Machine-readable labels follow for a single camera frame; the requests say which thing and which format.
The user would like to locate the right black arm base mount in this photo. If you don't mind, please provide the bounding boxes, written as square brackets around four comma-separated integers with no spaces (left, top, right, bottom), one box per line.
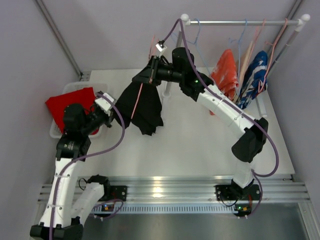
[215,184,262,202]

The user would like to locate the pink hanger of black trousers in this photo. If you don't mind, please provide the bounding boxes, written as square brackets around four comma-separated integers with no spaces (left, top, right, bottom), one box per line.
[131,34,161,120]

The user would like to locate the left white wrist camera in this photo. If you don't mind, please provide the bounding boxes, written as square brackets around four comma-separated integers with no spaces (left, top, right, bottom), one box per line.
[94,91,117,115]

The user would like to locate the beige garment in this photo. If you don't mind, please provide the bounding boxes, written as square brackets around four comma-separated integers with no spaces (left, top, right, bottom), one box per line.
[232,40,255,103]

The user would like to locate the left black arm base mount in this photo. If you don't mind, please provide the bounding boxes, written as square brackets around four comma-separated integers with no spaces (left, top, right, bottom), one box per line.
[99,185,128,202]

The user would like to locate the blue white patterned garment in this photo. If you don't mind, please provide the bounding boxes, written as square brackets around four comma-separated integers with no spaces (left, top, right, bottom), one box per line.
[235,50,268,110]

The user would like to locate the white plastic basket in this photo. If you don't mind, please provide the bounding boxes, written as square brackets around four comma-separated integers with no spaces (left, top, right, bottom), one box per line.
[45,81,108,139]

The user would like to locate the metal clothes rack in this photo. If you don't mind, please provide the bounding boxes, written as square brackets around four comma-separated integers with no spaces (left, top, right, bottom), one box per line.
[159,13,311,118]

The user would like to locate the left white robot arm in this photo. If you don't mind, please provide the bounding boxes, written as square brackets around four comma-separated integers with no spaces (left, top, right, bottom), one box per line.
[29,91,118,240]

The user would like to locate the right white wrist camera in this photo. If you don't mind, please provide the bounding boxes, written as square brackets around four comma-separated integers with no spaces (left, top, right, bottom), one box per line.
[155,41,167,58]

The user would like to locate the purple cable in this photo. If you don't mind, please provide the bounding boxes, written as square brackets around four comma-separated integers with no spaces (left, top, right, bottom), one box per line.
[162,18,280,218]
[48,92,126,240]

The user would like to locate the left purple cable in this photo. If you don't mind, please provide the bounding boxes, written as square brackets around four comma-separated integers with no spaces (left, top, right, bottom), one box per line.
[48,92,126,240]

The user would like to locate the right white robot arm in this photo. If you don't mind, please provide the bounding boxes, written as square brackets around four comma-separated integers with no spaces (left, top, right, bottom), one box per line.
[132,47,269,200]

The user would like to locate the pink hanger of beige garment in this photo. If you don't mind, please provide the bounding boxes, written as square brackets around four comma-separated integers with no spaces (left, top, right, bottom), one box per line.
[251,19,266,54]

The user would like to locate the blue wire hanger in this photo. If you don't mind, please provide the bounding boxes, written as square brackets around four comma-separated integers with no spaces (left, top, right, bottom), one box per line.
[228,18,248,82]
[172,17,211,76]

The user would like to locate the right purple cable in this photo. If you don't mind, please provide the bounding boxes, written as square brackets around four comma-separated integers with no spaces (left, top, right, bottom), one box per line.
[162,18,280,218]

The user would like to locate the black trousers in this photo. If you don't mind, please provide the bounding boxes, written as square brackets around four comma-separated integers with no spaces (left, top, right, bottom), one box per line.
[115,82,164,136]

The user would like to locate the pink hanger of blue garment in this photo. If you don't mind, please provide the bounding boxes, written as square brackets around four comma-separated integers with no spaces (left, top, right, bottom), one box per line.
[258,18,288,94]

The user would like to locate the orange patterned garment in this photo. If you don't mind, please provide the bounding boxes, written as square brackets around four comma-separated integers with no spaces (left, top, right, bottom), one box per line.
[210,49,239,101]

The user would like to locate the red trousers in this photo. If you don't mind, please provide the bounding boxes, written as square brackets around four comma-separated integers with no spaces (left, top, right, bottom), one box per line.
[45,87,96,134]

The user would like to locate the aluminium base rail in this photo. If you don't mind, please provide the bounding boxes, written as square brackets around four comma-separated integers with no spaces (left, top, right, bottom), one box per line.
[37,173,312,216]

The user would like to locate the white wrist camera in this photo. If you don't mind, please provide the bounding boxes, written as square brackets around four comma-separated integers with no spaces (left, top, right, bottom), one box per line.
[155,41,167,58]
[94,91,117,115]

